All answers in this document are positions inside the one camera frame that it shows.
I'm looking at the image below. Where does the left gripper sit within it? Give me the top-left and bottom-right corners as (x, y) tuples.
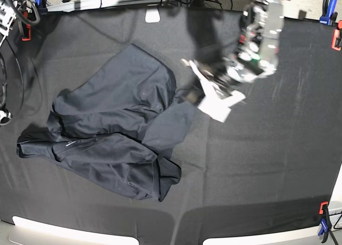
(181, 58), (246, 123)

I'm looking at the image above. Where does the dark navy t-shirt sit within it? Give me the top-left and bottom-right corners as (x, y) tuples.
(17, 44), (197, 201)

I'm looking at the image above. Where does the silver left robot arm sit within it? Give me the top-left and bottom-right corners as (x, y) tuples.
(182, 0), (289, 123)

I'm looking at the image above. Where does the black table cover cloth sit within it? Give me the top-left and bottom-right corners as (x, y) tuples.
(1, 7), (341, 244)

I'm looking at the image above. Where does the orange clamp far right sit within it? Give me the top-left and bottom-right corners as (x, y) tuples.
(331, 20), (342, 51)

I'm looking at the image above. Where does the blue clamp far right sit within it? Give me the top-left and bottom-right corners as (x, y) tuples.
(319, 0), (338, 26)

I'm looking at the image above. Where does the orange blue clamp near right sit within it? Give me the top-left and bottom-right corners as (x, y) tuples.
(318, 201), (339, 245)

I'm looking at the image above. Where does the orange black clamp far left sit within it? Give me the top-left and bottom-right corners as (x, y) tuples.
(18, 21), (32, 41)

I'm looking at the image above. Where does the blue clamp far left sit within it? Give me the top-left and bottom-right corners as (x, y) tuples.
(31, 0), (49, 16)

